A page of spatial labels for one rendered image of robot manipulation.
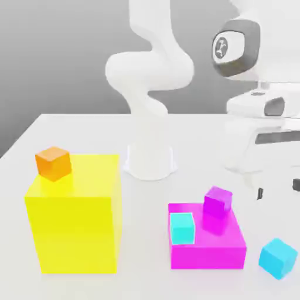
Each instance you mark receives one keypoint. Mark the large yellow box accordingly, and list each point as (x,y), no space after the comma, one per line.
(72,229)

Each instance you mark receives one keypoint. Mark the small orange cube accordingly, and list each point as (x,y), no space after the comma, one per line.
(52,164)

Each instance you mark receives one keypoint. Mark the large magenta box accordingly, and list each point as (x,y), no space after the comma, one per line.
(211,250)

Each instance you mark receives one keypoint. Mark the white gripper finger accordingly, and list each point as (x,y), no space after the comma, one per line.
(254,185)
(296,184)

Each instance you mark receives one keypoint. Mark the small cyan cube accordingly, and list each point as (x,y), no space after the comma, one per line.
(277,259)

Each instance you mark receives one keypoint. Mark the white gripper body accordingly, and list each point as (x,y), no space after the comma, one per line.
(239,145)

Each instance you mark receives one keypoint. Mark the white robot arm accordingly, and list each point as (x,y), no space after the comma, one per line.
(150,70)

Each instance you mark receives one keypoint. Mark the small purple cube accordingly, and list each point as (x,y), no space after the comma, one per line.
(216,202)

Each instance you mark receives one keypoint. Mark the small teal cube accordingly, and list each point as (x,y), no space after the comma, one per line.
(182,228)

